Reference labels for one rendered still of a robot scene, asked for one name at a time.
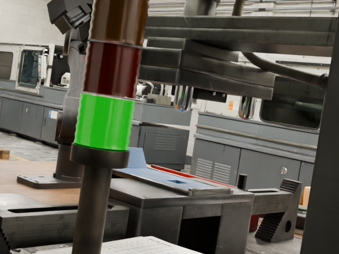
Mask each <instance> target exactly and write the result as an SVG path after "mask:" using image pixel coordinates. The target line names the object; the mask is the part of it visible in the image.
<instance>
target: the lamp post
mask: <svg viewBox="0 0 339 254"><path fill-rule="evenodd" d="M129 156H130V150H112V149H103V148H96V147H90V146H84V145H80V144H77V143H74V142H73V143H72V146H71V153H70V160H71V161H72V162H75V163H78V164H82V165H84V167H83V174H82V181H81V189H80V196H79V203H78V211H77V218H76V225H75V232H74V239H73V246H72V253H71V254H101V247H102V240H103V233H104V226H105V219H106V212H107V205H108V197H109V190H110V183H111V176H112V169H124V168H127V167H128V162H129Z"/></svg>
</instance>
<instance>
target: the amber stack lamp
mask: <svg viewBox="0 0 339 254"><path fill-rule="evenodd" d="M149 1H150V0H94V3H93V6H92V9H93V11H92V13H91V21H90V29H89V37H88V40H90V41H98V42H107V43H114V44H120V45H126V46H131V47H135V48H143V42H144V40H145V39H144V35H145V32H146V30H145V27H146V24H147V17H148V9H149Z"/></svg>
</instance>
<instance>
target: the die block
mask: <svg viewBox="0 0 339 254"><path fill-rule="evenodd" d="M108 202H112V203H117V204H121V205H124V206H126V207H129V208H130V209H129V216H128V223H127V230H126V236H125V237H117V238H108V239H103V240H102V243H104V242H110V241H116V240H122V239H128V238H134V237H140V236H142V237H147V236H153V237H156V238H158V239H161V240H163V241H166V242H169V243H171V244H174V245H177V246H180V247H184V248H187V249H190V250H193V251H196V252H199V253H203V254H245V252H246V246H247V240H248V233H249V227H250V220H251V214H252V208H253V202H238V203H222V204H207V205H190V206H175V207H159V208H143V209H141V208H138V207H135V206H133V205H130V204H127V203H124V202H121V201H118V200H115V199H113V198H110V197H108Z"/></svg>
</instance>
